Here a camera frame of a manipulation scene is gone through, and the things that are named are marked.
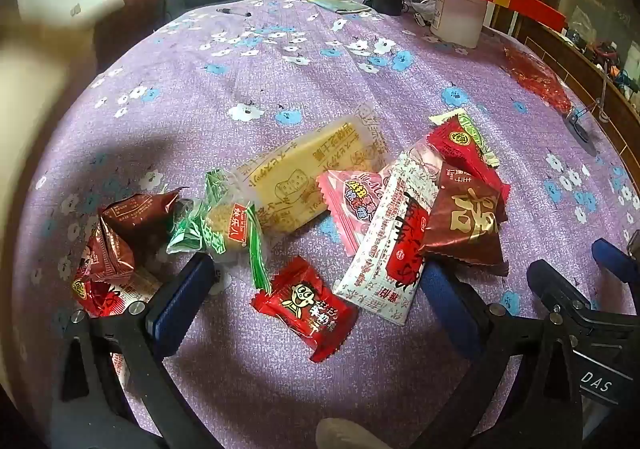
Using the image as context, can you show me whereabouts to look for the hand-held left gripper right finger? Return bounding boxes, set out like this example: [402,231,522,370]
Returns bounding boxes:
[415,261,586,449]

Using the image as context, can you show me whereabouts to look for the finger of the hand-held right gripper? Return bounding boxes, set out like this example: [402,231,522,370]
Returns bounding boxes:
[526,259,640,337]
[591,238,640,291]

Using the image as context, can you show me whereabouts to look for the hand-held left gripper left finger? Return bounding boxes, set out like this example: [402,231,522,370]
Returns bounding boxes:
[50,254,216,449]

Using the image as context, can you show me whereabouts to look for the dark red triangular packet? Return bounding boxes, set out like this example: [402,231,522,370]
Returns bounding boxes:
[417,174,511,277]

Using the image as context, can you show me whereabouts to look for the red emblem snack packet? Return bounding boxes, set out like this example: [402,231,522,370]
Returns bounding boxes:
[427,116,511,202]
[70,224,165,321]

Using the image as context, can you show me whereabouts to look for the clear green puffed snack packet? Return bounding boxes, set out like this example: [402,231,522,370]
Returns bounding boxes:
[167,169,273,292]

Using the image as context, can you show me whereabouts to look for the long white red snack packet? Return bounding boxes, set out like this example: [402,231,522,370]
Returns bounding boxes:
[332,139,443,327]

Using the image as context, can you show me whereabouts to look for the brown foil snack packet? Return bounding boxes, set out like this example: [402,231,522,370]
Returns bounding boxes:
[97,189,181,280]

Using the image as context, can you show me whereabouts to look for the red cartoon candy packet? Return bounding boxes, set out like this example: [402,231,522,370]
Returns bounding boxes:
[250,256,361,362]

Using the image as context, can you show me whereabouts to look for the pink snack packet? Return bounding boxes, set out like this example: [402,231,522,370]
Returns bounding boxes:
[315,164,401,260]

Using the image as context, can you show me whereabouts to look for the black scissors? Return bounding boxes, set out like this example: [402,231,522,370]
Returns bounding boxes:
[565,101,598,157]

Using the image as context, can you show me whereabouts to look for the wooden sideboard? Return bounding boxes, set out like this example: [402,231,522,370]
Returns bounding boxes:
[500,0,640,180]

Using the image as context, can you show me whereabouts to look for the yellow biscuit packet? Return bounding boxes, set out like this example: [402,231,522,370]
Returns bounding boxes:
[225,101,388,235]

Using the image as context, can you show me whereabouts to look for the red plastic bag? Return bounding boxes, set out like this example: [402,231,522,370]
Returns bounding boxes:
[502,46,573,110]

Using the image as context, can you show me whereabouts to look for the purple floral tablecloth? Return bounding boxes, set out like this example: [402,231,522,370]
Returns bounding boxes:
[22,0,640,449]

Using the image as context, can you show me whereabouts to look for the white plastic container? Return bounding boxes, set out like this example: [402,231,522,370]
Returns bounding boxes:
[430,0,488,48]

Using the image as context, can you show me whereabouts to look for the green flat pouch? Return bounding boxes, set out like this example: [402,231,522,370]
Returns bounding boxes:
[306,0,373,14]

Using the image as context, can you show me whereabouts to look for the cluttered cables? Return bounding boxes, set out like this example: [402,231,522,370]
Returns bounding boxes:
[565,26,640,94]

